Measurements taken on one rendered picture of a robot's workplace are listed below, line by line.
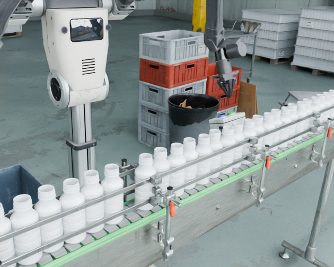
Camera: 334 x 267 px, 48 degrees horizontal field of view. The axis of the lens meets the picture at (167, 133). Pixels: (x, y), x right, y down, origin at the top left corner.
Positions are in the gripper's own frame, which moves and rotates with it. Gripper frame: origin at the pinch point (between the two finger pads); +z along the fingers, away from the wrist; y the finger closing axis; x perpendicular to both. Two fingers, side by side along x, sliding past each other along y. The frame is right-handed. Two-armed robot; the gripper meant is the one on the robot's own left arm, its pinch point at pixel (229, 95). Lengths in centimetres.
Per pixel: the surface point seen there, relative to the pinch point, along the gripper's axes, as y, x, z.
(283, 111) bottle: 9.6, -17.6, 9.8
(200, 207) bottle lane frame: -41, -15, 31
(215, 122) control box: -10.2, 0.7, 8.8
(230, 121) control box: -6.2, -3.5, 9.7
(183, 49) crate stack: 127, 152, -36
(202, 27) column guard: 703, 656, -141
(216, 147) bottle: -31.9, -17.9, 13.4
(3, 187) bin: -82, 45, 16
